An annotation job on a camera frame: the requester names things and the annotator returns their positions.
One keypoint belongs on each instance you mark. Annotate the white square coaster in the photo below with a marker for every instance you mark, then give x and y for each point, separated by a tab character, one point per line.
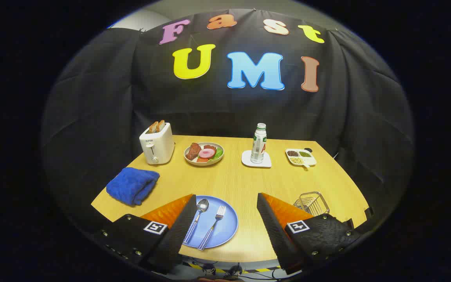
247	161

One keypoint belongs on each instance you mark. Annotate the grey food plate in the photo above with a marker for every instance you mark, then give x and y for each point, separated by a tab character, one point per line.
204	163

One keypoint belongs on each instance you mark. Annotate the black backdrop cloth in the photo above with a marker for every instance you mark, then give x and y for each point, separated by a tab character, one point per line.
92	117

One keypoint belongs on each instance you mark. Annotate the black table clamp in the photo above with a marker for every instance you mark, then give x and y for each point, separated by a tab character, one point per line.
368	213

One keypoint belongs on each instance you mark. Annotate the pink ham slice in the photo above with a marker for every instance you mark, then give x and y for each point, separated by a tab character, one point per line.
207	152

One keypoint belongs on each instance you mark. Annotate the blue round plate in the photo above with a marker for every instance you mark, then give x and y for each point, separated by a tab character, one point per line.
225	227

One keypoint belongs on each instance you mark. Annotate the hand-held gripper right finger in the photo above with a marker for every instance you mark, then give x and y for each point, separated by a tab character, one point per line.
274	231

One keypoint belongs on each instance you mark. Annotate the green lettuce leaf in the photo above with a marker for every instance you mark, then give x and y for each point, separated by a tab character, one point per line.
219	153

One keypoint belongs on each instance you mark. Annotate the blue folded towel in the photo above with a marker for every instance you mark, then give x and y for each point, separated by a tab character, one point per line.
131	186

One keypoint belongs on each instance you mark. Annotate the brown steak piece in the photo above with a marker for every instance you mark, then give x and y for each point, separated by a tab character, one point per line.
193	151

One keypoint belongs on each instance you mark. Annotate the white toaster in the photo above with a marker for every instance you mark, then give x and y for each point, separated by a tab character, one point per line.
159	147

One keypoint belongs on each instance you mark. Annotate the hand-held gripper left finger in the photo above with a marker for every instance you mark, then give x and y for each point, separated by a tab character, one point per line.
178	231

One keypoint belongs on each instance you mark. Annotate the toast slice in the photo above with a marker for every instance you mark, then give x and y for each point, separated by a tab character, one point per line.
153	127
161	125

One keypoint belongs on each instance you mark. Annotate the white divided grain dish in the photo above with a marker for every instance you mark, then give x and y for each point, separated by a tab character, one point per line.
307	160

